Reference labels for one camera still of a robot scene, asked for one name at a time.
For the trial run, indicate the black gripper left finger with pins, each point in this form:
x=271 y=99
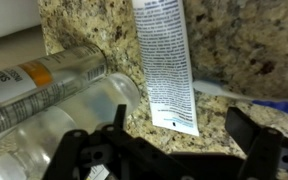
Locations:
x=121 y=116

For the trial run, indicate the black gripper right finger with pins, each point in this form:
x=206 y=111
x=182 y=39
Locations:
x=247 y=133

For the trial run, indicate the white tube with blue print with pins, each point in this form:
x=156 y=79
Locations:
x=165 y=63

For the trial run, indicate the clear bottle with white cap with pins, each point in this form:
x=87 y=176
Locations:
x=94 y=103

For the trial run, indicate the blue toothbrush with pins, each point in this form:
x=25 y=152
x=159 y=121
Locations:
x=217 y=90

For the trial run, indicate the spray can with orange cap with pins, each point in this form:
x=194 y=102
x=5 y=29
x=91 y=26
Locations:
x=44 y=86

